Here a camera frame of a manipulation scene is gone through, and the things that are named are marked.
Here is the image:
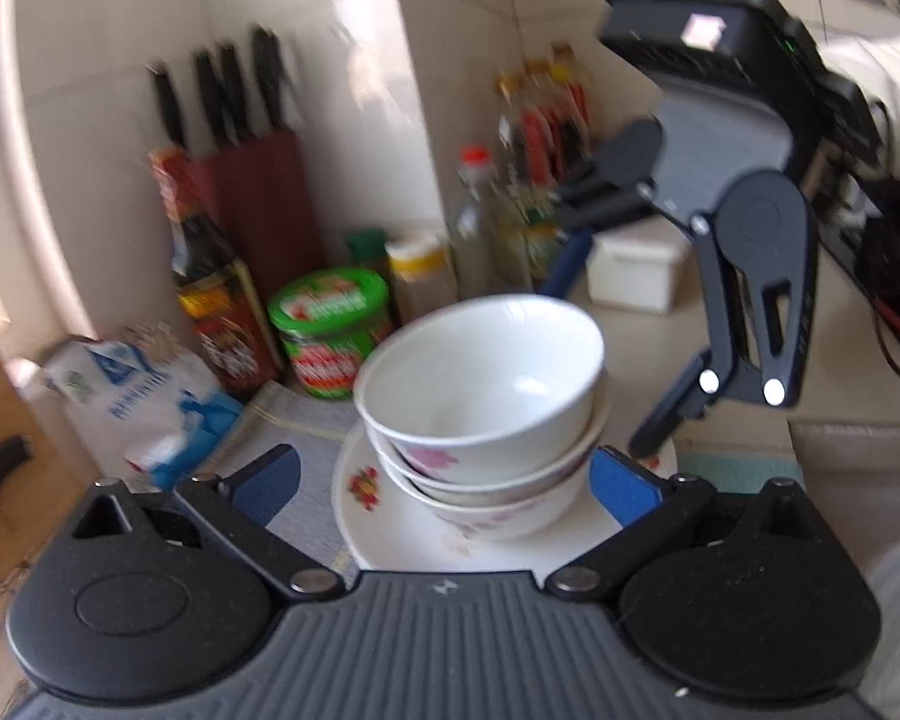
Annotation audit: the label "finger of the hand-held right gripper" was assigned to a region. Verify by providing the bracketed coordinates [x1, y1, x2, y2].
[628, 214, 816, 460]
[538, 163, 652, 299]

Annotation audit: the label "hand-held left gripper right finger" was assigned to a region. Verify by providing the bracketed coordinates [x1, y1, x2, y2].
[546, 446, 816, 602]

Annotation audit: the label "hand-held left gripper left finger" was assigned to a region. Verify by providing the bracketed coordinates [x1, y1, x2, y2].
[71, 444, 344, 602]

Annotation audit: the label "white floral bowl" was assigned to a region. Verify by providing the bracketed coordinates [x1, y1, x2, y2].
[354, 296, 608, 483]
[412, 457, 609, 543]
[375, 390, 611, 509]

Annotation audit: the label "white fruit print plate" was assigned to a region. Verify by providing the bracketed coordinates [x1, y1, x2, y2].
[331, 420, 680, 573]

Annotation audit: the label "yellow label oil bottle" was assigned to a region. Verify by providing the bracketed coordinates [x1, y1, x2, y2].
[495, 71, 564, 290]

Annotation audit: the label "white plastic box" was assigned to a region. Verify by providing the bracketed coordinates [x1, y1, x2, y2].
[586, 221, 688, 315]

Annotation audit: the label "grey checked towel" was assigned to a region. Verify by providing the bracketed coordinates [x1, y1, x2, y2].
[217, 381, 805, 579]

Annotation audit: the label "clear bottle with red cap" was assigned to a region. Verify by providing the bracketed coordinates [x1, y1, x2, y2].
[454, 146, 503, 300]

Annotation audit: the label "red label bottle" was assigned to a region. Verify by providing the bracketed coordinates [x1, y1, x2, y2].
[521, 45, 594, 189]

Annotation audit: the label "yellow lidded spice jar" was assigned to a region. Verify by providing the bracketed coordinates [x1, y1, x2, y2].
[386, 231, 459, 326]

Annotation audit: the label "blue white salt bag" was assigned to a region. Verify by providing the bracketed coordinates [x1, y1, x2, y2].
[41, 336, 245, 493]

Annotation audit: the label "green lidded sauce tub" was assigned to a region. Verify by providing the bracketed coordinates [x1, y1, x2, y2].
[268, 268, 394, 401]

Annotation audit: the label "dark soy sauce bottle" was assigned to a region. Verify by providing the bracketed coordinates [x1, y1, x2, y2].
[148, 148, 285, 395]

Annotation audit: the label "green lidded jar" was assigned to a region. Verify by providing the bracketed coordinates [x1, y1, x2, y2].
[347, 229, 390, 275]

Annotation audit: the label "brown knife block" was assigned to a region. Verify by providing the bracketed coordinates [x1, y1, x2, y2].
[187, 131, 326, 302]

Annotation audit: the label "black kitchen scissors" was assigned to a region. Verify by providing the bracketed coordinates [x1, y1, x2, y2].
[249, 26, 302, 135]

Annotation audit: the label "black handled knife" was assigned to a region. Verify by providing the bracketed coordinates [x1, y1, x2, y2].
[217, 41, 260, 144]
[146, 64, 189, 152]
[193, 49, 234, 155]

